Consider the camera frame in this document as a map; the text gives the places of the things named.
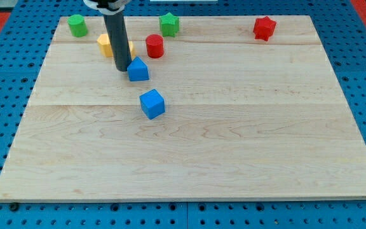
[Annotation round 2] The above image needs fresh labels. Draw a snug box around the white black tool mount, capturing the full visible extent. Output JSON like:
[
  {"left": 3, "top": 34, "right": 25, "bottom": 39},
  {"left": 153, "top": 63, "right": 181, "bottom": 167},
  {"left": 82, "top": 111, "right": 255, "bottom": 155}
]
[{"left": 83, "top": 0, "right": 132, "bottom": 15}]

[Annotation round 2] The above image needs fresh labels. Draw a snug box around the green cylinder block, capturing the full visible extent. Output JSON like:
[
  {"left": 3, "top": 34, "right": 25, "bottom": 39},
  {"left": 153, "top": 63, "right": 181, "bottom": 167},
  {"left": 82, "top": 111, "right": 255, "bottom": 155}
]
[{"left": 67, "top": 14, "right": 88, "bottom": 38}]

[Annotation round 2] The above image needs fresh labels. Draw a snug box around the red star block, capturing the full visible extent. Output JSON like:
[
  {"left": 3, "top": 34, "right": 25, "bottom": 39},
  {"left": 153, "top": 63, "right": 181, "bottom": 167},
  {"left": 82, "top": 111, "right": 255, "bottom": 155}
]
[{"left": 253, "top": 16, "right": 276, "bottom": 41}]

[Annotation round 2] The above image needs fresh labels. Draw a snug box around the yellow hexagon block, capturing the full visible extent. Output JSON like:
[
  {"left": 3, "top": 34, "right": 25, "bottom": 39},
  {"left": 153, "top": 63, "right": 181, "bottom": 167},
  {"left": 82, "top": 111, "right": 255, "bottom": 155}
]
[{"left": 97, "top": 34, "right": 136, "bottom": 60}]

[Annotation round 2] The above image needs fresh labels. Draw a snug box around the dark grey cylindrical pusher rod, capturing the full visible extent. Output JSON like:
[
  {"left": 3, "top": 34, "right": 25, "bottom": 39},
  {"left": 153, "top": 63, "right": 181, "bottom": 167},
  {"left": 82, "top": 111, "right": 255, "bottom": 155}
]
[{"left": 104, "top": 11, "right": 132, "bottom": 72}]

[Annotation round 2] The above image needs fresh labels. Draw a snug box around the blue cube block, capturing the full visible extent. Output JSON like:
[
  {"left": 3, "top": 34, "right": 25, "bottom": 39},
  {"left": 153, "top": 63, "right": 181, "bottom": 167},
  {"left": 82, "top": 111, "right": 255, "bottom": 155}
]
[{"left": 139, "top": 89, "right": 165, "bottom": 120}]

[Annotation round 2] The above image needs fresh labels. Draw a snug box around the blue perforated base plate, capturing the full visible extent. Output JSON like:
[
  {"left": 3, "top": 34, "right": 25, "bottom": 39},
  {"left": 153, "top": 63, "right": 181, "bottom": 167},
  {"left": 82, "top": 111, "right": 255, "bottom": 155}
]
[{"left": 0, "top": 0, "right": 366, "bottom": 228}]

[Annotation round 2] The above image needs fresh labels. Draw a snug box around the red cylinder block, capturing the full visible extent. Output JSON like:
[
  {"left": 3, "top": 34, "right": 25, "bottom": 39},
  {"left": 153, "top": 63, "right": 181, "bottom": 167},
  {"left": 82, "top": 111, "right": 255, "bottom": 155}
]
[{"left": 146, "top": 34, "right": 164, "bottom": 59}]

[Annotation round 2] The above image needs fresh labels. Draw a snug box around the blue triangular prism block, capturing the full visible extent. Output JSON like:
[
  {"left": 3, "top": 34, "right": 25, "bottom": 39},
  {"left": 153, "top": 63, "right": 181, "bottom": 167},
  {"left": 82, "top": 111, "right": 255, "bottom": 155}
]
[{"left": 127, "top": 57, "right": 149, "bottom": 81}]

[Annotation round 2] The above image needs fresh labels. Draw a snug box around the light wooden board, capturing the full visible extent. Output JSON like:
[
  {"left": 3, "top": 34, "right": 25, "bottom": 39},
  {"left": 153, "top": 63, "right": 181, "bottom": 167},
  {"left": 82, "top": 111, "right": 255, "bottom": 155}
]
[{"left": 0, "top": 15, "right": 366, "bottom": 203}]

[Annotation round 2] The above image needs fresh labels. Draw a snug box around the green star block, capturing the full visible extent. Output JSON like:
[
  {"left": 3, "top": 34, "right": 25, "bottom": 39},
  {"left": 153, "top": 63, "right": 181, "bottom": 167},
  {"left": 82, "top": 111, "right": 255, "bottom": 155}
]
[{"left": 159, "top": 12, "right": 180, "bottom": 37}]

